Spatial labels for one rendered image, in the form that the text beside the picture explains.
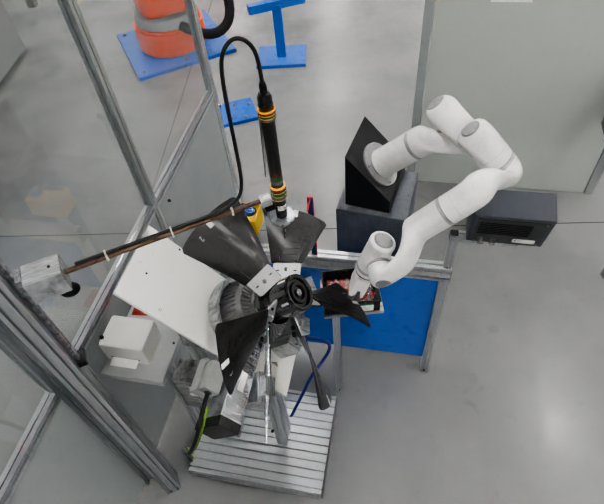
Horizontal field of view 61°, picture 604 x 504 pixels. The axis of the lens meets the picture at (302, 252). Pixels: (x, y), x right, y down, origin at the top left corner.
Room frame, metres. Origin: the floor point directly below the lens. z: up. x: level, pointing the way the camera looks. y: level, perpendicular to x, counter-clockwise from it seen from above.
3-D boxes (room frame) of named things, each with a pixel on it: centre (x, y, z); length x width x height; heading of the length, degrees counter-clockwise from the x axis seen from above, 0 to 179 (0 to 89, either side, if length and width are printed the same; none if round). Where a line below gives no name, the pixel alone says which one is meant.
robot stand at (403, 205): (1.62, -0.36, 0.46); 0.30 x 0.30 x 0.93; 68
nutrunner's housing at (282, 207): (1.03, 0.04, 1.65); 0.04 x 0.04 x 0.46
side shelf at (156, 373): (1.07, 0.60, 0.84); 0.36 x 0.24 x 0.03; 164
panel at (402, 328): (1.35, -0.15, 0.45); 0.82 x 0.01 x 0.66; 74
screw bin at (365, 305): (1.17, -0.17, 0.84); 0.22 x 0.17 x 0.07; 88
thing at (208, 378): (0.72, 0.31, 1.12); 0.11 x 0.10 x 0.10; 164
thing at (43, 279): (0.82, 0.64, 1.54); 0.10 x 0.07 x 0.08; 109
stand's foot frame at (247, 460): (0.95, 0.27, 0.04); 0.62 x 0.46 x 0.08; 74
